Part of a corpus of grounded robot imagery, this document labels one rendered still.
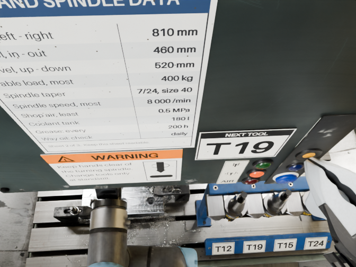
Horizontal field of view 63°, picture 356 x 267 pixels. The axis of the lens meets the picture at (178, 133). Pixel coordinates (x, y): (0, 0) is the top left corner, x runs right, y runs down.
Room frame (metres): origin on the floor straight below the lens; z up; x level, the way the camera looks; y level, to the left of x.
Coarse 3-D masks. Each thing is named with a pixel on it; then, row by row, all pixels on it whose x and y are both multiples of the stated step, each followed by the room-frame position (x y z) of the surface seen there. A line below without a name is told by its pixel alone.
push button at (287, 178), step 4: (280, 176) 0.14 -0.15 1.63; (284, 176) 0.14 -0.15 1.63; (288, 176) 0.14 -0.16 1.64; (292, 176) 0.14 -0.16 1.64; (296, 176) 0.14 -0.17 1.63; (276, 180) 0.14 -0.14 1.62; (280, 180) 0.14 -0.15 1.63; (284, 180) 0.14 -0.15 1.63; (288, 180) 0.14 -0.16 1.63; (292, 180) 0.14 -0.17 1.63
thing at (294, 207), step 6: (294, 192) 0.25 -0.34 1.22; (294, 198) 0.23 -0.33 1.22; (300, 198) 0.24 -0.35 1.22; (288, 204) 0.22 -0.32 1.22; (294, 204) 0.22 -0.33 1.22; (300, 204) 0.22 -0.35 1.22; (288, 210) 0.20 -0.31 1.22; (294, 210) 0.20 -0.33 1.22; (300, 210) 0.20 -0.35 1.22; (294, 216) 0.19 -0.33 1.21
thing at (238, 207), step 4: (236, 196) 0.21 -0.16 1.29; (232, 200) 0.21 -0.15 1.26; (236, 200) 0.20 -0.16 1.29; (244, 200) 0.20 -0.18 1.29; (228, 204) 0.21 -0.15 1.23; (232, 204) 0.20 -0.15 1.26; (236, 204) 0.19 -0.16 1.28; (240, 204) 0.19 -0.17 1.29; (244, 204) 0.20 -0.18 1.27; (232, 208) 0.19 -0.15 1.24; (236, 208) 0.19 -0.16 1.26; (240, 208) 0.19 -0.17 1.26; (236, 212) 0.18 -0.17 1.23; (240, 212) 0.19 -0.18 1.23
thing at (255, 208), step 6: (258, 192) 0.25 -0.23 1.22; (246, 198) 0.23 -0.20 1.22; (252, 198) 0.23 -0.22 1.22; (258, 198) 0.23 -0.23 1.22; (252, 204) 0.21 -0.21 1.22; (258, 204) 0.21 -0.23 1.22; (252, 210) 0.20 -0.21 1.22; (258, 210) 0.20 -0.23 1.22; (264, 210) 0.20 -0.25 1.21; (252, 216) 0.18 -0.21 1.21; (258, 216) 0.18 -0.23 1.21
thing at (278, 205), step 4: (280, 192) 0.23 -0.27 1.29; (272, 196) 0.23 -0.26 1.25; (276, 196) 0.22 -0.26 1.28; (268, 200) 0.22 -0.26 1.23; (272, 200) 0.21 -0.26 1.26; (276, 200) 0.21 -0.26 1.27; (280, 200) 0.21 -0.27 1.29; (284, 200) 0.21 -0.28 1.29; (268, 204) 0.21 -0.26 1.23; (272, 204) 0.21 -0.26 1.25; (276, 204) 0.20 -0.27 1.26; (280, 204) 0.20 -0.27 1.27; (284, 204) 0.20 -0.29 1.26; (272, 208) 0.20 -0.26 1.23; (276, 208) 0.20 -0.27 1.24; (280, 208) 0.20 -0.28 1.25
